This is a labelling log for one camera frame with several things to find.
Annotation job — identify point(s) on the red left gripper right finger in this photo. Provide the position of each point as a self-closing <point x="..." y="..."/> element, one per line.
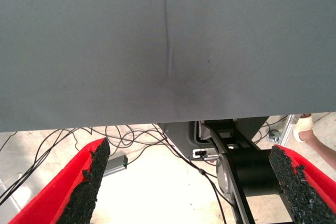
<point x="309" y="192"/>

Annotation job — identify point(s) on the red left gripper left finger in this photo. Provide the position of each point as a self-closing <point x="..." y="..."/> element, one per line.
<point x="52" y="195"/>

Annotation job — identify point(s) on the aluminium frame profile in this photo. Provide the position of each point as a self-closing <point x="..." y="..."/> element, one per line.
<point x="287" y="129"/>

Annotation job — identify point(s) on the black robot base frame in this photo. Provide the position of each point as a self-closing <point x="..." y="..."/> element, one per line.
<point x="249" y="166"/>

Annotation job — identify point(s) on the metal caster wheel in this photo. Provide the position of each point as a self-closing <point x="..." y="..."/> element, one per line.
<point x="274" y="136"/>

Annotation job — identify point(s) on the small grey adapter box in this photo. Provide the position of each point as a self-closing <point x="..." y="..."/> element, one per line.
<point x="115" y="165"/>

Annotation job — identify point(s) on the white shoe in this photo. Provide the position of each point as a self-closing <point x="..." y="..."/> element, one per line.
<point x="302" y="129"/>

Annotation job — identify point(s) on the dark grey table cloth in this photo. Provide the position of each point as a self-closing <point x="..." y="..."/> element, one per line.
<point x="105" y="37"/>

